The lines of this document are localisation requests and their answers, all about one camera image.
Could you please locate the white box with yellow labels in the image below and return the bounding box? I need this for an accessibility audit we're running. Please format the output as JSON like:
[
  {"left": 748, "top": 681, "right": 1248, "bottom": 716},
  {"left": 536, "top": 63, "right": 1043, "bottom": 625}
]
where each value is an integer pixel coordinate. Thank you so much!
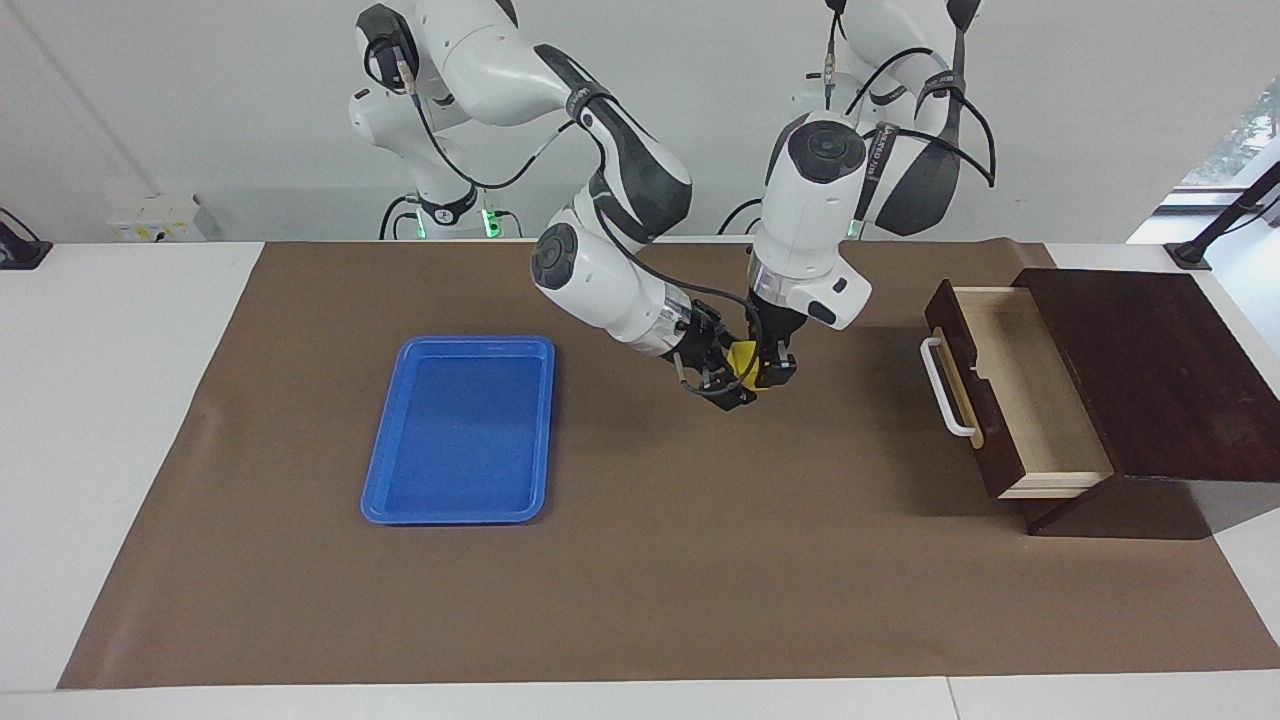
[{"left": 108, "top": 194, "right": 223, "bottom": 244}]

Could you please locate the light wooden handle backing strip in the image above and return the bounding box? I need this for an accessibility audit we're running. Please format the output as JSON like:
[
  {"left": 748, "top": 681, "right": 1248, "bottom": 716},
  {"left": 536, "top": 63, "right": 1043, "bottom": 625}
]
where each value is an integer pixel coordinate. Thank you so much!
[{"left": 933, "top": 327, "right": 987, "bottom": 450}]

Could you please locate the dark wooden cabinet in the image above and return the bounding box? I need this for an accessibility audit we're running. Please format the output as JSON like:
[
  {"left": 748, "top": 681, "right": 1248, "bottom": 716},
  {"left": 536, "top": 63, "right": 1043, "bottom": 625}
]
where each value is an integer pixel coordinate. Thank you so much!
[{"left": 1010, "top": 268, "right": 1280, "bottom": 541}]

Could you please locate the blue plastic tray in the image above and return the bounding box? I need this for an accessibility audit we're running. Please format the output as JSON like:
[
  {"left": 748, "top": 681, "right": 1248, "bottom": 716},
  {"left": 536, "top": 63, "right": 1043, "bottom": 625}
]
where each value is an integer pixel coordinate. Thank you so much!
[{"left": 360, "top": 335, "right": 556, "bottom": 527}]

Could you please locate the brown table mat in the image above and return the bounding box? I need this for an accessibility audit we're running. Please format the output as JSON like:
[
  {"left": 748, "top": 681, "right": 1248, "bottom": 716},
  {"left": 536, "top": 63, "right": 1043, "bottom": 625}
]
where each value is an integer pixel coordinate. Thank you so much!
[{"left": 57, "top": 238, "right": 1280, "bottom": 691}]

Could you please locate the dark wooden drawer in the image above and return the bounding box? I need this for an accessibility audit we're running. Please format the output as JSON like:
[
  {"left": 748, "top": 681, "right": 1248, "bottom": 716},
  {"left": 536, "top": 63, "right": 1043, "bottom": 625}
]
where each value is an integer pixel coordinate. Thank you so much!
[{"left": 925, "top": 280, "right": 1116, "bottom": 501}]

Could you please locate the black base cable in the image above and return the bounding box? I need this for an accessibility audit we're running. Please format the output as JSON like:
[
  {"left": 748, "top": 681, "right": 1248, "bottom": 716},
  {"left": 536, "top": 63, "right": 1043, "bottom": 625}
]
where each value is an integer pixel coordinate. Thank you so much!
[
  {"left": 378, "top": 194, "right": 423, "bottom": 241},
  {"left": 715, "top": 197, "right": 767, "bottom": 237}
]

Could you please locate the black right base cable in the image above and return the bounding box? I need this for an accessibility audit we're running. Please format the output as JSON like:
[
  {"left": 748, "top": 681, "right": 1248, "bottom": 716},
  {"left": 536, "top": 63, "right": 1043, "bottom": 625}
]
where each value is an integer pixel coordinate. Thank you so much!
[{"left": 378, "top": 194, "right": 423, "bottom": 241}]

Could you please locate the black angled clamp stand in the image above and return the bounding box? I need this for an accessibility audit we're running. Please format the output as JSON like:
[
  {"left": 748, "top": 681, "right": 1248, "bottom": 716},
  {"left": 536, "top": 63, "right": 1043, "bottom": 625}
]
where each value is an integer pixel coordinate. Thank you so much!
[{"left": 1165, "top": 160, "right": 1280, "bottom": 272}]

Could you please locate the small black table mount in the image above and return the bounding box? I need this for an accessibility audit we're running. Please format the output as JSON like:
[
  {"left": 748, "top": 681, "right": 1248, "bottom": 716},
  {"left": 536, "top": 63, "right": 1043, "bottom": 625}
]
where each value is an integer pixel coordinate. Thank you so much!
[{"left": 0, "top": 207, "right": 54, "bottom": 271}]

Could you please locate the white drawer handle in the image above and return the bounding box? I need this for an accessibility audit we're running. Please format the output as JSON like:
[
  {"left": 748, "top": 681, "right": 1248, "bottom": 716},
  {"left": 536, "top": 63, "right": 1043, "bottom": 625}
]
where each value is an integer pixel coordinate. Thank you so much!
[{"left": 920, "top": 337, "right": 978, "bottom": 439}]

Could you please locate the window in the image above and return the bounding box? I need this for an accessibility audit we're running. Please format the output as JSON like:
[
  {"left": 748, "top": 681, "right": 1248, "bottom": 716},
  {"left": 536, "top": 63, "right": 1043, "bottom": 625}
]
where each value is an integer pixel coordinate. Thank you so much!
[{"left": 1180, "top": 78, "right": 1280, "bottom": 193}]

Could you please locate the black left base cable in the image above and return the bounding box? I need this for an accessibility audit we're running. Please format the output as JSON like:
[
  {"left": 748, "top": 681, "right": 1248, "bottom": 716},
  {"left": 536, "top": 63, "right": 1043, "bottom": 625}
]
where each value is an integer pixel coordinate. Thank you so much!
[{"left": 715, "top": 197, "right": 767, "bottom": 237}]

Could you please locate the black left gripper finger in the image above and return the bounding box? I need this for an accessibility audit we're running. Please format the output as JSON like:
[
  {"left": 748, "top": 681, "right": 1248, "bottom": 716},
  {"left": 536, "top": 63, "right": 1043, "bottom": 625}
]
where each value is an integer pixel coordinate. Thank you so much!
[{"left": 756, "top": 344, "right": 800, "bottom": 390}]

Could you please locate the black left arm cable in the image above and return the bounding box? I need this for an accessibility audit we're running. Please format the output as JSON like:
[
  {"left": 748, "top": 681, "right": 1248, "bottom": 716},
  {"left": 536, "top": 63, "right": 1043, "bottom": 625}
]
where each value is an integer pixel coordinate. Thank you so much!
[{"left": 823, "top": 0, "right": 999, "bottom": 193}]

